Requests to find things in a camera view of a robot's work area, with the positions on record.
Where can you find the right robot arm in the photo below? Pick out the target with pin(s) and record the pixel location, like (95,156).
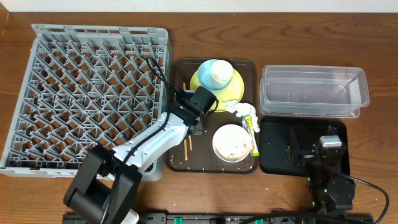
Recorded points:
(330,191)

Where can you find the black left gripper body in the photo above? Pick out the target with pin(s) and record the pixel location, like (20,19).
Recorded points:
(196,125)

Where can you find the yellow green snack wrapper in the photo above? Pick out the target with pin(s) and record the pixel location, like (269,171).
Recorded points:
(247,125)

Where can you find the white tissue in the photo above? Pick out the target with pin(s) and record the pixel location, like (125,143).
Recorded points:
(241,110)

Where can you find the clear plastic container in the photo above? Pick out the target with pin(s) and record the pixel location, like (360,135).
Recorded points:
(313,91)

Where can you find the black plastic tray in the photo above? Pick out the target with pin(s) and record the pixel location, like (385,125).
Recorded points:
(275,141)

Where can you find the dark brown serving tray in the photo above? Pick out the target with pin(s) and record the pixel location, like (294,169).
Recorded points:
(202,158)

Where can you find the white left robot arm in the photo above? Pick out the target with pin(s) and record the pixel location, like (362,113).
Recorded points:
(107,181)

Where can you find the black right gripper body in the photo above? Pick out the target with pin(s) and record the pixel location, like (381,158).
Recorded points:
(306,156)

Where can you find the white cup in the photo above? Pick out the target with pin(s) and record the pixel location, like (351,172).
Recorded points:
(221,73)

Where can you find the wooden chopstick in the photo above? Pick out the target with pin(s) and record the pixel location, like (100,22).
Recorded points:
(190,142)
(185,140)

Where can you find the grey plastic dishwasher rack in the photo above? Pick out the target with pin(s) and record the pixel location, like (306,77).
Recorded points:
(83,86)

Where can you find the light blue bowl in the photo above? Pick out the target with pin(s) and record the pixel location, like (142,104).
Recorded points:
(204,74)

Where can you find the yellow plate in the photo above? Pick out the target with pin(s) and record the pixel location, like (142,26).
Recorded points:
(234,91)

